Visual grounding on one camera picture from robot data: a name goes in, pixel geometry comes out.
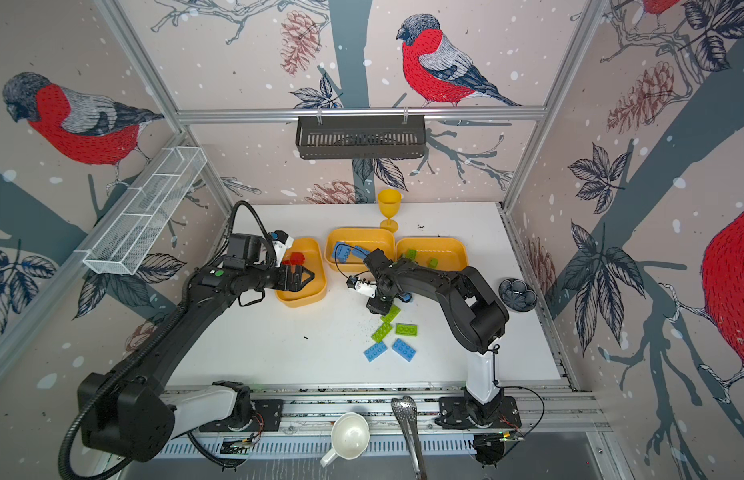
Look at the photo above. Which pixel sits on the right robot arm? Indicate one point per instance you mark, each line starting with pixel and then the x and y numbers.
pixel 473 312

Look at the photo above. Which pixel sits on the yellow bin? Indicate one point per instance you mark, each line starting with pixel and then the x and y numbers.
pixel 305 254
pixel 368 238
pixel 450 252

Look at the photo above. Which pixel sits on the green lego brick upper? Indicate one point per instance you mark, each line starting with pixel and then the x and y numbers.
pixel 391 315

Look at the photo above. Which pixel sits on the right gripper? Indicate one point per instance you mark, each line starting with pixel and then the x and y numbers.
pixel 375 303

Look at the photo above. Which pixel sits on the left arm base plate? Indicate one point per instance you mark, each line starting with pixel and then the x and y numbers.
pixel 256 416

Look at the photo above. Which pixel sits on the blue lego brick upturned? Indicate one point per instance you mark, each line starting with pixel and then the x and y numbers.
pixel 341 252

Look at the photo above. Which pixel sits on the blue lego brick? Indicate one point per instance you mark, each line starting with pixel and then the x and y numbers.
pixel 359 252
pixel 404 350
pixel 375 351

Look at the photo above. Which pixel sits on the yellow plastic goblet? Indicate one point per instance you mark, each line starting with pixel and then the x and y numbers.
pixel 389 201

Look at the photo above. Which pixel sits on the green lego brick right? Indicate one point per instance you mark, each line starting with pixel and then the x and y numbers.
pixel 403 329

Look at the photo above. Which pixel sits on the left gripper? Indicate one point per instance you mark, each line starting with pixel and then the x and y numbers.
pixel 297 283

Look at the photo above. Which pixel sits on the black hanging basket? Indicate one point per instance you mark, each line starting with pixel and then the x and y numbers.
pixel 361 137

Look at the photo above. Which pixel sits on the white wire mesh basket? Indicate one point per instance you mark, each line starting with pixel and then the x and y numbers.
pixel 129 238

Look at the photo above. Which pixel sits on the dark grey small bowl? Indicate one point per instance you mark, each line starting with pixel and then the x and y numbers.
pixel 517 295

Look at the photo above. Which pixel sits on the green long lego brick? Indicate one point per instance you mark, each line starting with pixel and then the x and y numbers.
pixel 383 330

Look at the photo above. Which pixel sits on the metal tongs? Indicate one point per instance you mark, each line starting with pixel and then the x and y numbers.
pixel 406 414

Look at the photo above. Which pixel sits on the red lego brick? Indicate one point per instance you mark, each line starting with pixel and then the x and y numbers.
pixel 294 258

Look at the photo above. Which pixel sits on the left yellow bin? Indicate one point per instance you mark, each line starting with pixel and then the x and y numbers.
pixel 305 254

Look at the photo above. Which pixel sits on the middle yellow bin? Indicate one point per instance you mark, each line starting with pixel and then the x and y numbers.
pixel 368 238

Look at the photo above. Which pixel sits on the right yellow bin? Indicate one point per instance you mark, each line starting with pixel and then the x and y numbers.
pixel 450 252

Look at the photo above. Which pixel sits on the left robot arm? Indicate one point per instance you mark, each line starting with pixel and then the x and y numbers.
pixel 124 411

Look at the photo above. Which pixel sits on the white measuring cup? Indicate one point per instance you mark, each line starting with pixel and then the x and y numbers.
pixel 350 437

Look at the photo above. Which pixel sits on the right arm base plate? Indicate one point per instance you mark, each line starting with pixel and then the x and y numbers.
pixel 464 413

